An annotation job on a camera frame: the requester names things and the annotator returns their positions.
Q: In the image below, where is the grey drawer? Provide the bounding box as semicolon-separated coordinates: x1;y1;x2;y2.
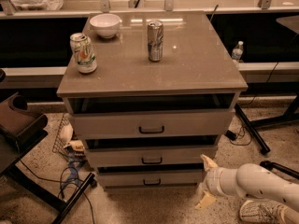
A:
68;109;235;139
97;169;204;189
85;146;218;167

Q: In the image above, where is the tall silver drink can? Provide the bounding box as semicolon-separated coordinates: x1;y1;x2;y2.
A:
148;20;164;62

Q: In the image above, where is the black power adapter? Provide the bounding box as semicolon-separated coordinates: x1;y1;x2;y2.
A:
225;131;237;141

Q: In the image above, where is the clear plastic water bottle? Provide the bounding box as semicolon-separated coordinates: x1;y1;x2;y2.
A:
232;41;244;62

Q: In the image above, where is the black stand foot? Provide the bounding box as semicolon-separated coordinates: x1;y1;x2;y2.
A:
260;161;299;179

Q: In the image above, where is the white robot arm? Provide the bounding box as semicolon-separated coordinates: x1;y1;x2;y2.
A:
195;154;299;211

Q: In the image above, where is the white knit sneaker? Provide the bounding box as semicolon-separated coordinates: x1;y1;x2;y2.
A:
239;200;299;224

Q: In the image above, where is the dark chair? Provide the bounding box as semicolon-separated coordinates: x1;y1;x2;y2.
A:
0;68;97;224

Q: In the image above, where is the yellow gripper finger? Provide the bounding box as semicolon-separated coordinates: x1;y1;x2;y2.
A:
200;154;218;172
195;191;217;210

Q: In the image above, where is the green white soda can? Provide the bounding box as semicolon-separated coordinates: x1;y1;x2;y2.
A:
70;33;97;74

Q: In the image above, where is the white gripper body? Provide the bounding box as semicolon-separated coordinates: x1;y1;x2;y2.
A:
204;167;238;197

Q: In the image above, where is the white ceramic bowl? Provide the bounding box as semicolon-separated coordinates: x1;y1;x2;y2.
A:
90;13;121;38

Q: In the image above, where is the grey drawer cabinet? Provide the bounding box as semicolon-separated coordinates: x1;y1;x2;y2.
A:
57;11;247;176

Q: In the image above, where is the black table leg frame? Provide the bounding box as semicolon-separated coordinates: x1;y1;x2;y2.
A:
235;95;299;156

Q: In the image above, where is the wire mesh basket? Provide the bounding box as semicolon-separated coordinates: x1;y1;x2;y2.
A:
52;114;85;160

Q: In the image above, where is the blue cable bundle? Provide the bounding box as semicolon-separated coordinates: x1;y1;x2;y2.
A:
59;152;88;201

